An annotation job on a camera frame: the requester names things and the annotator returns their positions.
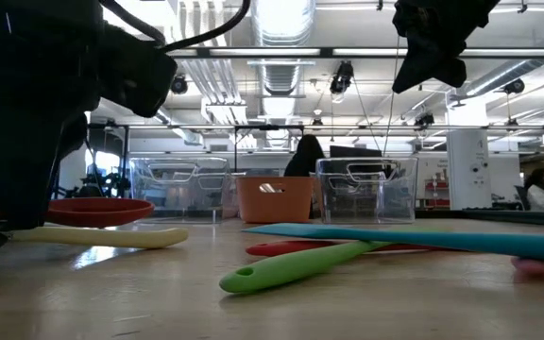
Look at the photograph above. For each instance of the black ceiling spotlight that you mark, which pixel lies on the black ceiling spotlight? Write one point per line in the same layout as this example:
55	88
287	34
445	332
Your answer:
515	86
179	85

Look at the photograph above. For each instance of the green silicone spatula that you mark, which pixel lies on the green silicone spatula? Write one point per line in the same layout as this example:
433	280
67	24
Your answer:
277	271

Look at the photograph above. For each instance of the clear plastic bin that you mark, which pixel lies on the clear plastic bin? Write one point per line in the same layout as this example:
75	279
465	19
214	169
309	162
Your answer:
182	208
371	208

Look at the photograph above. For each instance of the red silicone spatula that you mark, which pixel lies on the red silicone spatula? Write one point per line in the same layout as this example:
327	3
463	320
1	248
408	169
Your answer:
291	247

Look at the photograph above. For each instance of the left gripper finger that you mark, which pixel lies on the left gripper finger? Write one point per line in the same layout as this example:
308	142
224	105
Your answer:
17	165
76	137

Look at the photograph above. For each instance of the red slotted spoon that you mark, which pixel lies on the red slotted spoon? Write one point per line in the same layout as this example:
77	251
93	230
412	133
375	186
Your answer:
102	212

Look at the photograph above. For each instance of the white round pillar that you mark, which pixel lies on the white round pillar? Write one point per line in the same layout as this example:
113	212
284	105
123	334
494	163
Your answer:
465	179

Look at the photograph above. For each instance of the black overhead rig gantry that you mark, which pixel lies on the black overhead rig gantry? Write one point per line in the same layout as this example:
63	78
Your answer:
326	52

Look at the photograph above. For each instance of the black aluminium table frame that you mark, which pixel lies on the black aluminium table frame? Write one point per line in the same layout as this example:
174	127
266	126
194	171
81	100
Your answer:
513	217

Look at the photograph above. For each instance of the pink silicone spatula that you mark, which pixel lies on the pink silicone spatula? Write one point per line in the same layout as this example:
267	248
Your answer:
534	266

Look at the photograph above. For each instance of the black overhead camera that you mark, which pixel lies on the black overhead camera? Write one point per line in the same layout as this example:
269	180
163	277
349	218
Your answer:
343	75

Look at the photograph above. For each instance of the orange plastic bin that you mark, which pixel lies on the orange plastic bin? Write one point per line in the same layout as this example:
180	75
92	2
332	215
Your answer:
291	208

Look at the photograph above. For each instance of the silver ceiling air duct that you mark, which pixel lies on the silver ceiling air duct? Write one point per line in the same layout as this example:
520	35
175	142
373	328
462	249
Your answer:
281	28

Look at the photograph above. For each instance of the background robot arms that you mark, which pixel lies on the background robot arms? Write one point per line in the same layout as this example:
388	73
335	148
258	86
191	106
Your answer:
97	181

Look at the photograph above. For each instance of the black desk monitor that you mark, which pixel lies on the black desk monitor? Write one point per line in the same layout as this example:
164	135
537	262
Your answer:
354	152

